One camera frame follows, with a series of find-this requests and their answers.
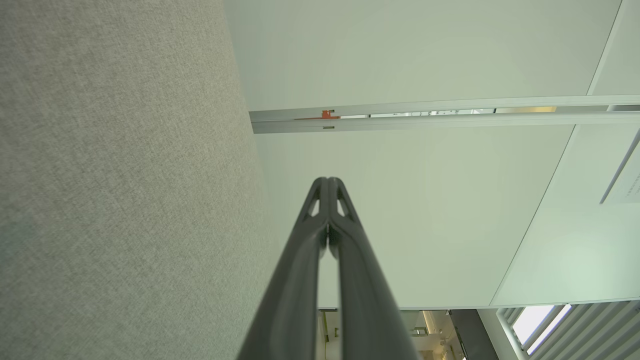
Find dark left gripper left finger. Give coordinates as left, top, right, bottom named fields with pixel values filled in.
left=237, top=176, right=331, bottom=360

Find orange clip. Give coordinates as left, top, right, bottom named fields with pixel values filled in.
left=295, top=109, right=342, bottom=121

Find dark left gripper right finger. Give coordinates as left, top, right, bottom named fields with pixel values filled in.
left=327, top=176, right=421, bottom=360

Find grey partition post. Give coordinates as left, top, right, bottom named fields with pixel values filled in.
left=248, top=95, right=640, bottom=122
left=251, top=111, right=640, bottom=135

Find white window blind slats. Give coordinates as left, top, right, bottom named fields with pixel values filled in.
left=495, top=300, right=640, bottom=360

